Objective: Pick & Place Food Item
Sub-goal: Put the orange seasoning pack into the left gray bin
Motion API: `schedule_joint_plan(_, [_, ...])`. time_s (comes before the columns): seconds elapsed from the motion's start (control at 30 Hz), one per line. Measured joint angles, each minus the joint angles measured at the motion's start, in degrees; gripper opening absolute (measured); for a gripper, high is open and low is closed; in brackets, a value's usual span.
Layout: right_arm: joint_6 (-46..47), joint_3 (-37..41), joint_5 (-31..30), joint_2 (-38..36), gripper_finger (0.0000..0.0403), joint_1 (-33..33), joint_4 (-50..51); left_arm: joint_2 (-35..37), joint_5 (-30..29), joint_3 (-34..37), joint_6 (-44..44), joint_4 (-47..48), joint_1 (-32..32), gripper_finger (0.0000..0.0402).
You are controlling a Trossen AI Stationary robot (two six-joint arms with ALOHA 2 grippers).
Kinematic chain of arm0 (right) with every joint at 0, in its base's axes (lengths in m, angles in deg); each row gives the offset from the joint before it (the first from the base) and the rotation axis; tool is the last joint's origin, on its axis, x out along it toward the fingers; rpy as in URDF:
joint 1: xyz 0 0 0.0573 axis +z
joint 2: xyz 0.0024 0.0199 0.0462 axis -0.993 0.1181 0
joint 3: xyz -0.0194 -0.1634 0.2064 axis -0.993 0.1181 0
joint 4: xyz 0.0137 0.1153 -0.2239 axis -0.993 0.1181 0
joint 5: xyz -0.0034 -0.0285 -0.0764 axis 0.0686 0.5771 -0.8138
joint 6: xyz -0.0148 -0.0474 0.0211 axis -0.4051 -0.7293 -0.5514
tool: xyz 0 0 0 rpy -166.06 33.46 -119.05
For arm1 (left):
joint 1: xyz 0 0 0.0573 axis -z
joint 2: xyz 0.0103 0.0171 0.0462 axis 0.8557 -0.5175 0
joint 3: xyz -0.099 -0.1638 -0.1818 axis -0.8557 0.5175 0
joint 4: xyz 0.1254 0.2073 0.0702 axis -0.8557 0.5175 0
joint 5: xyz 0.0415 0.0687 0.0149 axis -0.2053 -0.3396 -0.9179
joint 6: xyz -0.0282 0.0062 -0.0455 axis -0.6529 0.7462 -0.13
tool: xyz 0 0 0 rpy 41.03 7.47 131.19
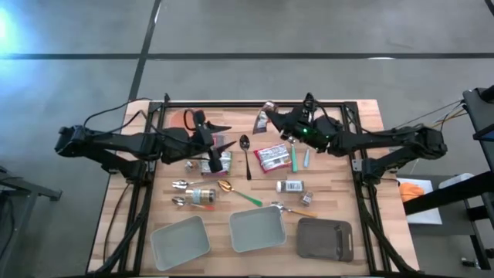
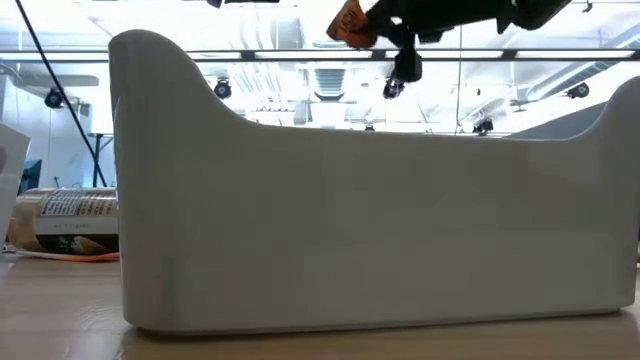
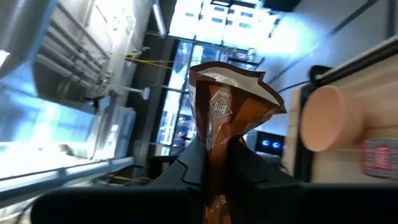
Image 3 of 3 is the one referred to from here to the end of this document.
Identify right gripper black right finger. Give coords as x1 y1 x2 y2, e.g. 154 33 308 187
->
231 138 398 224

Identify black device blue lights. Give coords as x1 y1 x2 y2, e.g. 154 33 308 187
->
255 131 285 156

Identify left arm black supply cable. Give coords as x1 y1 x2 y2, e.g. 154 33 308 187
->
276 64 333 94

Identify terracotta bowl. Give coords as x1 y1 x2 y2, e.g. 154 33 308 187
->
299 85 364 152

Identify small maroon packet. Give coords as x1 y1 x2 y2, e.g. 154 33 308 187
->
360 136 398 180

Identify yellow background cable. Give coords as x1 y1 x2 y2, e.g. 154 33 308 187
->
124 54 175 70

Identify black aluminium table frame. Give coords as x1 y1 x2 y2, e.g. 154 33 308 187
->
294 34 398 184

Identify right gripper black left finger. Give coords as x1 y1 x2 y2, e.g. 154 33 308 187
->
30 136 208 224

